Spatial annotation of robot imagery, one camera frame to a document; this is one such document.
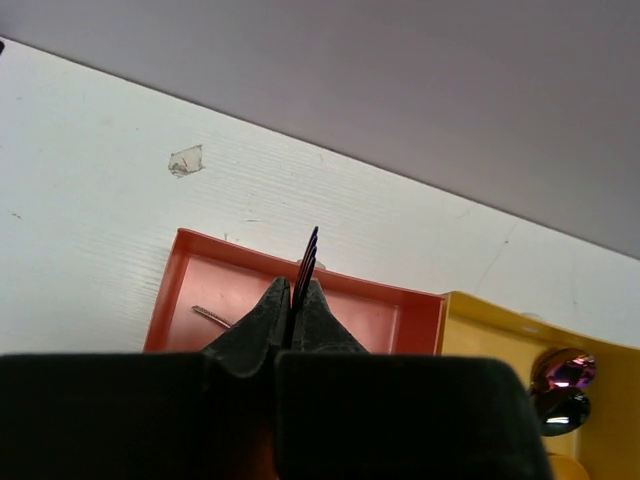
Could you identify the clear tape piece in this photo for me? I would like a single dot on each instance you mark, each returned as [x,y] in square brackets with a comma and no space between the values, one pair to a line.
[186,162]

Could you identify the purple fork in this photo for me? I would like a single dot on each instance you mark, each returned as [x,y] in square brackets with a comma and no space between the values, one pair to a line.
[304,276]

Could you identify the silver fork teal handle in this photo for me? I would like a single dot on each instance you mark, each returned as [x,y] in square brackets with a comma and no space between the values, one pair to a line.
[223,323]

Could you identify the red container box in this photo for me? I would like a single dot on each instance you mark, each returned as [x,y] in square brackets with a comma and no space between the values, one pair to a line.
[228,280]

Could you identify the yellow container box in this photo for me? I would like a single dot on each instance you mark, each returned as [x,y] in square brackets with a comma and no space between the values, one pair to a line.
[607,446]

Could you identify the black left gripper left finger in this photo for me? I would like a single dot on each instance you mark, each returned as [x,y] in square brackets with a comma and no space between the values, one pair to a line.
[204,414]

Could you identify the black spoon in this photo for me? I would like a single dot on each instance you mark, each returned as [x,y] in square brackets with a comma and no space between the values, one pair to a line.
[561,411]

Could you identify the iridescent rainbow spoon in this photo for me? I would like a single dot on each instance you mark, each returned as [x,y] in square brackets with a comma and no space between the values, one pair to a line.
[563,368]

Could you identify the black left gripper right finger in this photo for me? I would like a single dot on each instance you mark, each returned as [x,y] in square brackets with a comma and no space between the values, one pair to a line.
[344,413]

